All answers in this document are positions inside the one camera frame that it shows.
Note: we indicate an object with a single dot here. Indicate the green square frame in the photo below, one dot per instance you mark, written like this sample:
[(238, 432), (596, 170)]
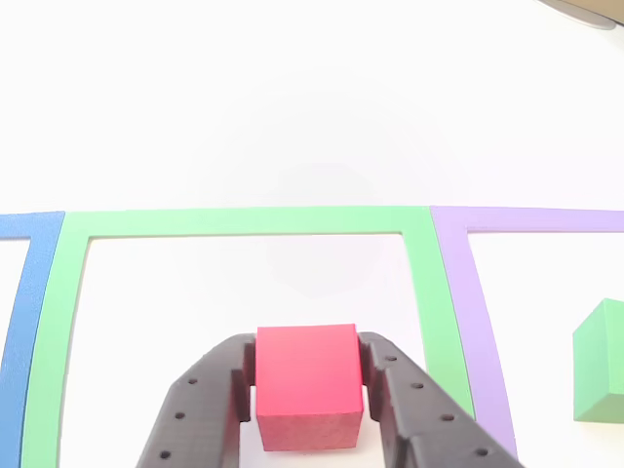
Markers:
[(244, 220)]

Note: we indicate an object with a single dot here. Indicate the green block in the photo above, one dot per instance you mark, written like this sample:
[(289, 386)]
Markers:
[(602, 361)]

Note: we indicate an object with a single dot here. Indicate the purple square frame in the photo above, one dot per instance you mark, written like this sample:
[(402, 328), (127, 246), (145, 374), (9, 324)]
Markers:
[(463, 273)]

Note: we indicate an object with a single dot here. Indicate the blue square frame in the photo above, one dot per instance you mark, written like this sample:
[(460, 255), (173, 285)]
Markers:
[(24, 317)]

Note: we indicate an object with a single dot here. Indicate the polymaker cardboard box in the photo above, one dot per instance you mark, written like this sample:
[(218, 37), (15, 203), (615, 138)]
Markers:
[(595, 4)]

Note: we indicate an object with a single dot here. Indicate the small red cube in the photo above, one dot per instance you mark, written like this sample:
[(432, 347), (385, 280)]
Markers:
[(307, 375)]

